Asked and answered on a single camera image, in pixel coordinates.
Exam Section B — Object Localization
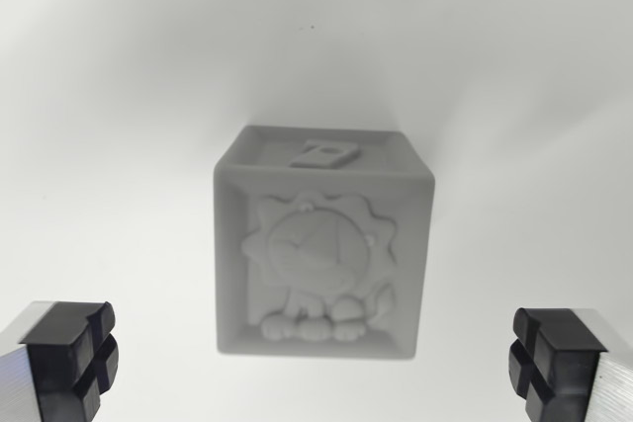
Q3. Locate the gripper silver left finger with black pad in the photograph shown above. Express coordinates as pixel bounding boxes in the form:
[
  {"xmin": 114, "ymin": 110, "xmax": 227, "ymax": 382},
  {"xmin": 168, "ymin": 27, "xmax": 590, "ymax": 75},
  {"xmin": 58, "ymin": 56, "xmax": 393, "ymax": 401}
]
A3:
[{"xmin": 0, "ymin": 298, "xmax": 121, "ymax": 422}]

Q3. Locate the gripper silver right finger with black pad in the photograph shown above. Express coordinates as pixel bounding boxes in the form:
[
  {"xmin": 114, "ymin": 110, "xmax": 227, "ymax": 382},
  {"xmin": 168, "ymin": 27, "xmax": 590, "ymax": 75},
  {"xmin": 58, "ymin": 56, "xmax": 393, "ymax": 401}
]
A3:
[{"xmin": 506, "ymin": 305, "xmax": 633, "ymax": 422}]

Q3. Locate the grey lion relief cube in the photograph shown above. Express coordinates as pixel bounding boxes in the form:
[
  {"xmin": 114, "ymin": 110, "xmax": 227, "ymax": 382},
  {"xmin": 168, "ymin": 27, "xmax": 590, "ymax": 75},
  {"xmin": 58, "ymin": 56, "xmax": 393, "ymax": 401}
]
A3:
[{"xmin": 214, "ymin": 124, "xmax": 437, "ymax": 361}]

